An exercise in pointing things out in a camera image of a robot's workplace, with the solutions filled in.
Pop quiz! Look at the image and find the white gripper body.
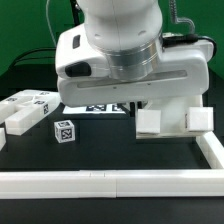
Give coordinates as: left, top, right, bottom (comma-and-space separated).
55, 25, 210, 107

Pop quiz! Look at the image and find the white chair back assembly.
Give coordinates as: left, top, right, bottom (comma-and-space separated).
0, 90, 61, 136

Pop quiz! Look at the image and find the white chair seat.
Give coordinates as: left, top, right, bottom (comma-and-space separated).
135, 95, 203, 139

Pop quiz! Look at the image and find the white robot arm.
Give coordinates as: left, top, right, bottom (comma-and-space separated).
55, 0, 212, 107

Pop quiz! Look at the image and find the white marker sheet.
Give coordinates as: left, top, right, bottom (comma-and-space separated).
63, 104, 125, 114

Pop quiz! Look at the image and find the white left fence bar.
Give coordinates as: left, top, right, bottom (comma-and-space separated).
0, 128, 6, 151

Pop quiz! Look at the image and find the white fence bar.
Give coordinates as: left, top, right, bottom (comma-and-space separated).
0, 169, 224, 199
0, 128, 6, 151
196, 132, 224, 170

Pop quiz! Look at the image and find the white front fence bar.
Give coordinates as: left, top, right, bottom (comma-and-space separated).
0, 169, 224, 199

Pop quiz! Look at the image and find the white right fence bar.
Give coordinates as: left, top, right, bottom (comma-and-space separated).
196, 132, 224, 170

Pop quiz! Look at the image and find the black cable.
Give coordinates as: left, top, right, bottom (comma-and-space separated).
162, 33, 218, 63

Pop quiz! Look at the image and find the grey cable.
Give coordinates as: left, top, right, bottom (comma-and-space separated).
168, 0, 195, 36

